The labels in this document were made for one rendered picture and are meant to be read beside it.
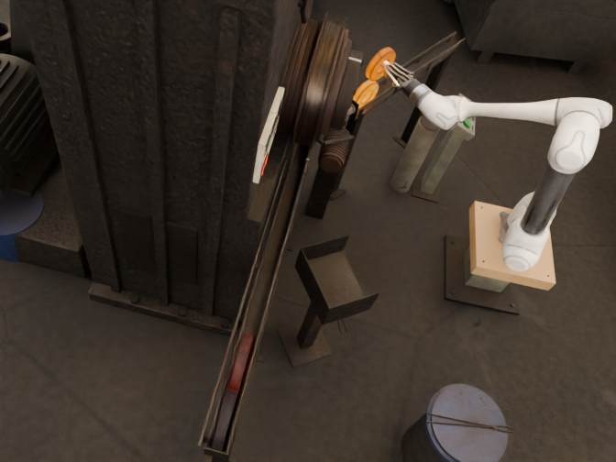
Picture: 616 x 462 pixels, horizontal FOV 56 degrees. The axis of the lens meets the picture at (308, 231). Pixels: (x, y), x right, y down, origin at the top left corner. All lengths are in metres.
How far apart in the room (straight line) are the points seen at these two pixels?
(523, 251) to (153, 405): 1.68
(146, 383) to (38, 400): 0.42
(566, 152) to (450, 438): 1.10
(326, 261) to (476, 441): 0.87
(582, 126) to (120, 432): 2.10
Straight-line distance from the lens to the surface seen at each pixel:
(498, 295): 3.19
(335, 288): 2.21
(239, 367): 1.86
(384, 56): 2.55
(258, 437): 2.58
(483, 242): 2.80
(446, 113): 2.45
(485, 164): 3.75
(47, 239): 2.72
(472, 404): 2.39
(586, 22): 4.51
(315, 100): 1.90
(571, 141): 2.16
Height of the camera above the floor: 2.49
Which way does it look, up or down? 55 degrees down
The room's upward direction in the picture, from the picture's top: 18 degrees clockwise
